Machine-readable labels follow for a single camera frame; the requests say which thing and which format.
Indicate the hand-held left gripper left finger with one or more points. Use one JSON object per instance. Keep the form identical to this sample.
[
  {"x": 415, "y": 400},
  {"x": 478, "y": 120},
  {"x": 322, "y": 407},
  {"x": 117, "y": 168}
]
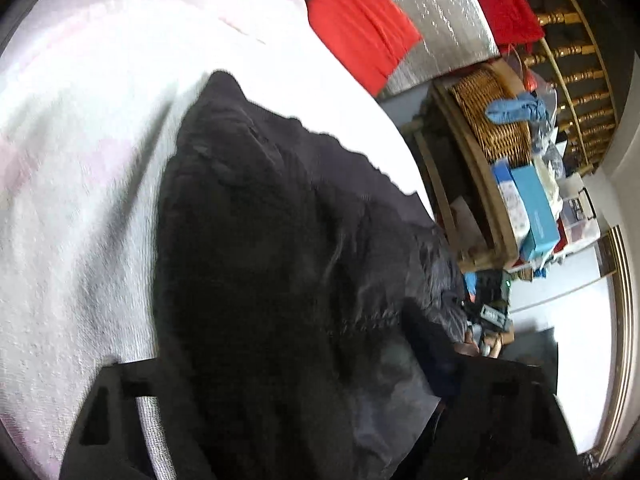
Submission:
[{"x": 150, "y": 377}]

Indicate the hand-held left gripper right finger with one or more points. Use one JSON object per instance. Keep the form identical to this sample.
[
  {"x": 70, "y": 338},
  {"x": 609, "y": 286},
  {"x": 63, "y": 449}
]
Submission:
[{"x": 440, "y": 360}]

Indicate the black puffer jacket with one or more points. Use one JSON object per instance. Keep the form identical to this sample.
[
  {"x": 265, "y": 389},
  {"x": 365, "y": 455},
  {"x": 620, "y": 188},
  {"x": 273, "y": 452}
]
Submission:
[{"x": 275, "y": 285}]

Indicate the person's right hand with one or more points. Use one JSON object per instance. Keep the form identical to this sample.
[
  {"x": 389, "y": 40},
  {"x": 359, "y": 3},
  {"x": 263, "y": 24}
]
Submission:
[{"x": 470, "y": 349}]

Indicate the wooden table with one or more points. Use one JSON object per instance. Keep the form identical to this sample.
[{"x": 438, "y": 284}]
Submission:
[{"x": 495, "y": 230}]

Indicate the blue cardboard box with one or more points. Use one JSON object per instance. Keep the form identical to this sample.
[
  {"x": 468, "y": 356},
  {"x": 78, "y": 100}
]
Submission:
[{"x": 535, "y": 210}]

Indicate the white printed tissue pack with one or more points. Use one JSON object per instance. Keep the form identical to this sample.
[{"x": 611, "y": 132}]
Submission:
[{"x": 510, "y": 195}]

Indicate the clear plastic storage bin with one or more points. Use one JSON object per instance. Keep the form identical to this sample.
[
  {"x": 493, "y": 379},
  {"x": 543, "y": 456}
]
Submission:
[{"x": 580, "y": 220}]

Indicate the wicker basket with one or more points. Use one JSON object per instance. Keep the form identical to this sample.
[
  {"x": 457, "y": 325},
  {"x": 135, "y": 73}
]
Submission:
[{"x": 490, "y": 110}]

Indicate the blue cloth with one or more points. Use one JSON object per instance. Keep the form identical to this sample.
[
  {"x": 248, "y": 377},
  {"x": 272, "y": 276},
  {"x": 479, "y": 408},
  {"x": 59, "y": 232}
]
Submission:
[{"x": 515, "y": 110}]

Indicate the white quilted bed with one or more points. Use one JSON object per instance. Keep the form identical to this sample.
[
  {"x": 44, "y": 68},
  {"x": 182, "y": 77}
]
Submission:
[{"x": 90, "y": 160}]

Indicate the wooden stair railing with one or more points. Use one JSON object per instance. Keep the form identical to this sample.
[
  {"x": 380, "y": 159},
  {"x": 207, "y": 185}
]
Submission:
[{"x": 575, "y": 50}]

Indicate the silver foil insulation mat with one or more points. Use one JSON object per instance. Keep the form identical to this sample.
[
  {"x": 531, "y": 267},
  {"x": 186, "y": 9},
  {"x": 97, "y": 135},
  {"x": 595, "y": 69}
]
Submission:
[{"x": 440, "y": 10}]

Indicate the red blanket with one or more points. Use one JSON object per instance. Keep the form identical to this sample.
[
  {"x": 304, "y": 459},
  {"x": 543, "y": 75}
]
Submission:
[{"x": 500, "y": 0}]

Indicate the red pillow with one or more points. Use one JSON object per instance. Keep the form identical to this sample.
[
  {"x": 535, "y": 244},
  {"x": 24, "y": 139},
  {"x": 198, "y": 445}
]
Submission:
[{"x": 365, "y": 25}]

